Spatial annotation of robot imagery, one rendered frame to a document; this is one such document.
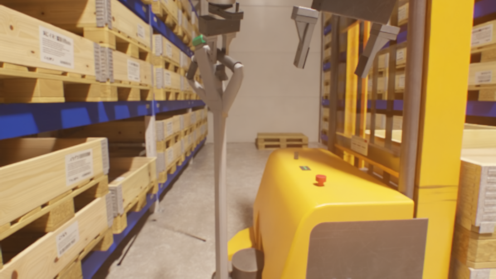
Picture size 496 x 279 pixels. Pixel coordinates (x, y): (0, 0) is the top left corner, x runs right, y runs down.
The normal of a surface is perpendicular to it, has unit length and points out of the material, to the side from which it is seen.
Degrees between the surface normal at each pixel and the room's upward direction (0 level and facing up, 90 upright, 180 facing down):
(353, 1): 113
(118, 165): 90
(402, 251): 90
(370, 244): 90
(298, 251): 90
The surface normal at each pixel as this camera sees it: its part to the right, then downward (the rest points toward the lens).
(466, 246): -1.00, 0.00
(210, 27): 0.62, 0.54
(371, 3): 0.11, 0.49
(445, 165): 0.04, 0.11
